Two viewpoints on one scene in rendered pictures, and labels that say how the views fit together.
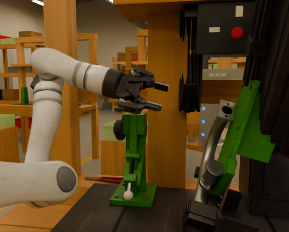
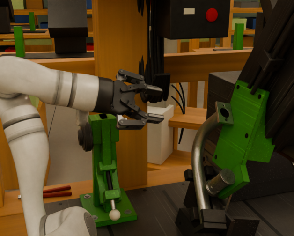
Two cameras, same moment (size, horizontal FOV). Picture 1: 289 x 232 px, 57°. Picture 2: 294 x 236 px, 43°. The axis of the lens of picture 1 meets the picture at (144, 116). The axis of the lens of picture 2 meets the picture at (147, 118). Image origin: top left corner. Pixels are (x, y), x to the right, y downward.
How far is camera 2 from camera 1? 0.39 m
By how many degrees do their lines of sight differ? 28
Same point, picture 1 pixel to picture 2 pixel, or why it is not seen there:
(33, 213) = not seen: outside the picture
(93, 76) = (84, 92)
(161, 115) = not seen: hidden behind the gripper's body
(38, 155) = (39, 205)
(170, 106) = not seen: hidden behind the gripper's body
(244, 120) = (254, 129)
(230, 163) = (243, 170)
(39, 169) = (76, 228)
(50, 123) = (44, 161)
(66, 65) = (44, 80)
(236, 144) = (247, 151)
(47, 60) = (19, 76)
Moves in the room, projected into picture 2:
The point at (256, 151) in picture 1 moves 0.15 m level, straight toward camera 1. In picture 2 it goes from (260, 154) to (288, 187)
